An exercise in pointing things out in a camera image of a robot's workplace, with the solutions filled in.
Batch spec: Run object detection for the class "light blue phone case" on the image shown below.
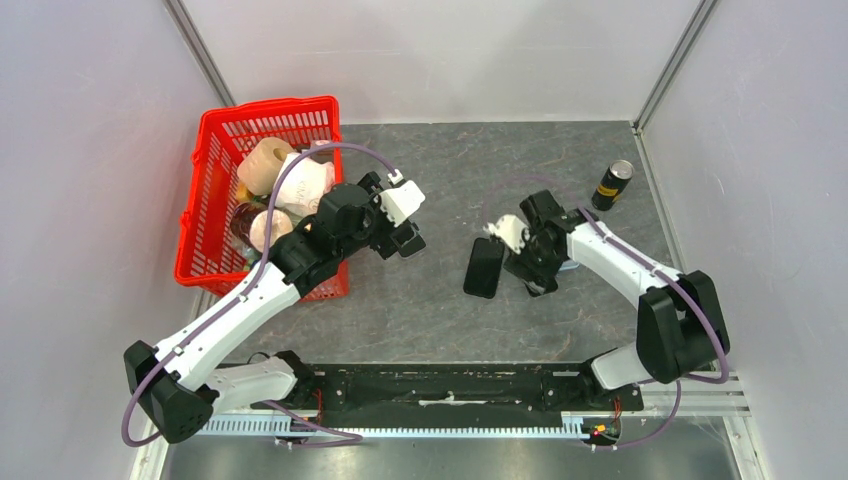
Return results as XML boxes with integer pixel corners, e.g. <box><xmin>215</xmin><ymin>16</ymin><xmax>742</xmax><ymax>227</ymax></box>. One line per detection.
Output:
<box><xmin>559</xmin><ymin>260</ymin><xmax>581</xmax><ymax>272</ymax></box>

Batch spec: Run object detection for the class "black phone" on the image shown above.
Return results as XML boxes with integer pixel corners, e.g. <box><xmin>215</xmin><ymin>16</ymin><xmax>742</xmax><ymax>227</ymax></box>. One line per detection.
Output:
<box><xmin>463</xmin><ymin>237</ymin><xmax>505</xmax><ymax>299</ymax></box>

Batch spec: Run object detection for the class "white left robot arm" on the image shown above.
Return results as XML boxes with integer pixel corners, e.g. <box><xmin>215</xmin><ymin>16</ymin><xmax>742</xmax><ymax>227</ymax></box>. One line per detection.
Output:
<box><xmin>122</xmin><ymin>179</ymin><xmax>425</xmax><ymax>444</ymax></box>

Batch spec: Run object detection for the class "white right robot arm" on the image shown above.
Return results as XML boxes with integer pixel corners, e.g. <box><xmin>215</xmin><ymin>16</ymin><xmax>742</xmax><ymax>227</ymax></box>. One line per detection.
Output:
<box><xmin>486</xmin><ymin>190</ymin><xmax>730</xmax><ymax>409</ymax></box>

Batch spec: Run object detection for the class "phone in clear case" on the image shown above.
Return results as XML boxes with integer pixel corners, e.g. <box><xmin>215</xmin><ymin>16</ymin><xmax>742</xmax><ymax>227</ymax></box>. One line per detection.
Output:
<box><xmin>398</xmin><ymin>231</ymin><xmax>426</xmax><ymax>258</ymax></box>

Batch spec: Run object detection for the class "black and yellow drink can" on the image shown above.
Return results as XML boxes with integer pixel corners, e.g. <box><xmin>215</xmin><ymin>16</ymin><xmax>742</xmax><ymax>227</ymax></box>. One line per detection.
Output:
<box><xmin>591</xmin><ymin>159</ymin><xmax>634</xmax><ymax>211</ymax></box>

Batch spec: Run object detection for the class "beige toilet paper roll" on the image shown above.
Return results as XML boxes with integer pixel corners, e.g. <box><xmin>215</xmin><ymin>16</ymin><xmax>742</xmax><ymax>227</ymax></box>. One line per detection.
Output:
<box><xmin>237</xmin><ymin>137</ymin><xmax>295</xmax><ymax>195</ymax></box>

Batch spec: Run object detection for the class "instant noodle bowl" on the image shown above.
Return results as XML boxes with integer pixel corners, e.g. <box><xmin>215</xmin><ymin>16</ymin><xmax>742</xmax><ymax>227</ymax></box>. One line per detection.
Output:
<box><xmin>229</xmin><ymin>202</ymin><xmax>267</xmax><ymax>250</ymax></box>

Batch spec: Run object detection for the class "red plastic shopping basket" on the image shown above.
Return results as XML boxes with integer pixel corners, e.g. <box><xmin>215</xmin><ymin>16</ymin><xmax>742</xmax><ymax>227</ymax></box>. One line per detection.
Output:
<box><xmin>174</xmin><ymin>95</ymin><xmax>342</xmax><ymax>297</ymax></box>

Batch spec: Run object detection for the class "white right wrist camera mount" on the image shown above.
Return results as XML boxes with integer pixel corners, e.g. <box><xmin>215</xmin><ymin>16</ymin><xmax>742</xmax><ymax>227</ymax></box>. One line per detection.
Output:
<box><xmin>485</xmin><ymin>214</ymin><xmax>529</xmax><ymax>254</ymax></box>

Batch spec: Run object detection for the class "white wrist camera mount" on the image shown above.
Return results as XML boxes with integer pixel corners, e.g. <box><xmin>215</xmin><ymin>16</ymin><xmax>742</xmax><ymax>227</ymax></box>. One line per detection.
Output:
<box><xmin>485</xmin><ymin>214</ymin><xmax>529</xmax><ymax>254</ymax></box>
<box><xmin>378</xmin><ymin>170</ymin><xmax>426</xmax><ymax>227</ymax></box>

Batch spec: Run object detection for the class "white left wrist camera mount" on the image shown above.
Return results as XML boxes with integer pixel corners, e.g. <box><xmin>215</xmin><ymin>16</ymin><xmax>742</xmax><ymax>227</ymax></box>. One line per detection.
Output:
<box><xmin>378</xmin><ymin>170</ymin><xmax>426</xmax><ymax>227</ymax></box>

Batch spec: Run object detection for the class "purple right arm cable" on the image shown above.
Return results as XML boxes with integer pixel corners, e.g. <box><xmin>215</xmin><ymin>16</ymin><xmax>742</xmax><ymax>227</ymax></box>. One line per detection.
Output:
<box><xmin>480</xmin><ymin>175</ymin><xmax>731</xmax><ymax>453</ymax></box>

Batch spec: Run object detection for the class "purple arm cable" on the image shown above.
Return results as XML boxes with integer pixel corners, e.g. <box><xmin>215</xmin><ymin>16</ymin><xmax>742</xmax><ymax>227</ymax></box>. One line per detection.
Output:
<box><xmin>480</xmin><ymin>175</ymin><xmax>731</xmax><ymax>453</ymax></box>
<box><xmin>120</xmin><ymin>141</ymin><xmax>405</xmax><ymax>450</ymax></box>

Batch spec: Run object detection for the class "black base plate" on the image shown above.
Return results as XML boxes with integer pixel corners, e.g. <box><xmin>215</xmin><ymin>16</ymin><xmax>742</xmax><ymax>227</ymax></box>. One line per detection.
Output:
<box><xmin>279</xmin><ymin>363</ymin><xmax>644</xmax><ymax>429</ymax></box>

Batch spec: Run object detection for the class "white cable duct rail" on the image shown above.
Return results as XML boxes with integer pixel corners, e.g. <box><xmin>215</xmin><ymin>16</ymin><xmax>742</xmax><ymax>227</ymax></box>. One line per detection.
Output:
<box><xmin>197</xmin><ymin>413</ymin><xmax>590</xmax><ymax>440</ymax></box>

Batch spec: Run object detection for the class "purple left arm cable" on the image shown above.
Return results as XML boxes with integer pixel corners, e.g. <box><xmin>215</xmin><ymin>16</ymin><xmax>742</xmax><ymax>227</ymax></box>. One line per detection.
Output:
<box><xmin>120</xmin><ymin>141</ymin><xmax>405</xmax><ymax>450</ymax></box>

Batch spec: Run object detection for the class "aluminium frame post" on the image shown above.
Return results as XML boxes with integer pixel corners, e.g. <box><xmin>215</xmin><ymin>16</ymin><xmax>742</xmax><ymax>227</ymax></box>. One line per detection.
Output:
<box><xmin>631</xmin><ymin>0</ymin><xmax>719</xmax><ymax>134</ymax></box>

